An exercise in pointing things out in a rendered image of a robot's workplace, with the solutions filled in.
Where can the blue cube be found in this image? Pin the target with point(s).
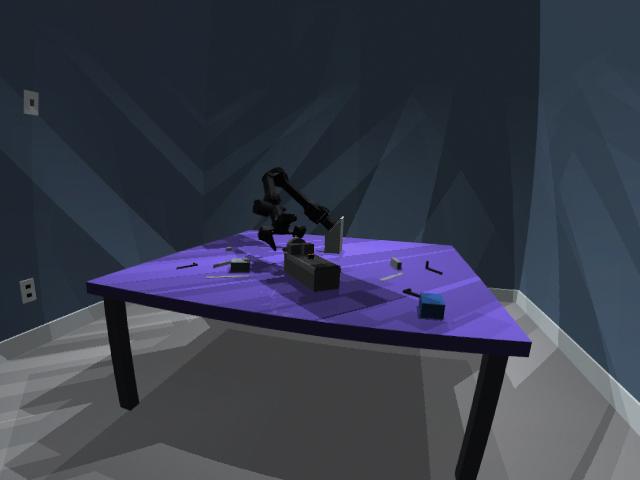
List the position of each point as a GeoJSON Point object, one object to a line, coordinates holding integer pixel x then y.
{"type": "Point", "coordinates": [431, 305]}

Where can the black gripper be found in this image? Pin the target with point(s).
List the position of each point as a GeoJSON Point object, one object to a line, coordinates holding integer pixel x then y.
{"type": "Point", "coordinates": [266, 233]}

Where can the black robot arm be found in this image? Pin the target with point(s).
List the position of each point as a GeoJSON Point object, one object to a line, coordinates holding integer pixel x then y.
{"type": "Point", "coordinates": [269, 205]}

